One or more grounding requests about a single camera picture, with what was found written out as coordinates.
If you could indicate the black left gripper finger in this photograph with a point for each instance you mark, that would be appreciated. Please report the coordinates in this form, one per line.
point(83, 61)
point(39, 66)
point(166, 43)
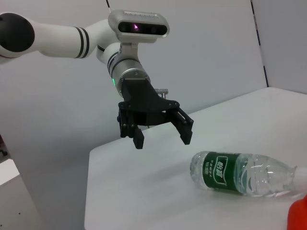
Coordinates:
point(138, 139)
point(184, 129)

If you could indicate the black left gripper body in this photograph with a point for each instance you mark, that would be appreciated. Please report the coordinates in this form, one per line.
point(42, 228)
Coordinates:
point(139, 95)

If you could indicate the clear green-label water bottle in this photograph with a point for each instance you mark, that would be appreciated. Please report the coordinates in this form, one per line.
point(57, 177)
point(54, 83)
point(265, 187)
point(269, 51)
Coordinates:
point(220, 172)

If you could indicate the red-orange toy orange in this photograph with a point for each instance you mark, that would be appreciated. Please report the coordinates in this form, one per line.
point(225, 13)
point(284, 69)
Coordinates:
point(298, 213)

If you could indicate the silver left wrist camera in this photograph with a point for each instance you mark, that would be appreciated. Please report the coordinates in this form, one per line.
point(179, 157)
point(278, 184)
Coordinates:
point(139, 26)

